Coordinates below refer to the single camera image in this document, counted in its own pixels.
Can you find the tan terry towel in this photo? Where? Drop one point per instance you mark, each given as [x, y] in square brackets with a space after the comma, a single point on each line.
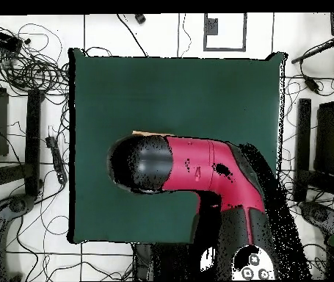
[149, 133]

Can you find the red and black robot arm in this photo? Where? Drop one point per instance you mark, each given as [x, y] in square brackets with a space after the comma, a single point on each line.
[207, 170]

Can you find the dark green tablecloth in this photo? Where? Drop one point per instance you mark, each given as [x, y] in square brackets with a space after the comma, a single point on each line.
[155, 94]

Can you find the black power strip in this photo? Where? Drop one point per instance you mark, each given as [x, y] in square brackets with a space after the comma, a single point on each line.
[56, 158]

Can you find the black power adapter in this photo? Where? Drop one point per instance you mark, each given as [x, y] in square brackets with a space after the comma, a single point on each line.
[312, 84]

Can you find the black tripod rod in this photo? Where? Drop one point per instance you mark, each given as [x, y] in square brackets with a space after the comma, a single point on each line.
[316, 50]

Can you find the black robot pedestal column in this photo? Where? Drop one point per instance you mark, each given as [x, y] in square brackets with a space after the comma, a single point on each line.
[155, 261]

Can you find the black metal stand frame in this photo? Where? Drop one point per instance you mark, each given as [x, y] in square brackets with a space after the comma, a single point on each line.
[303, 132]
[33, 132]

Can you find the black switch box with ports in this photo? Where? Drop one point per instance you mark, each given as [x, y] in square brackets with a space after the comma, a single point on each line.
[2, 39]

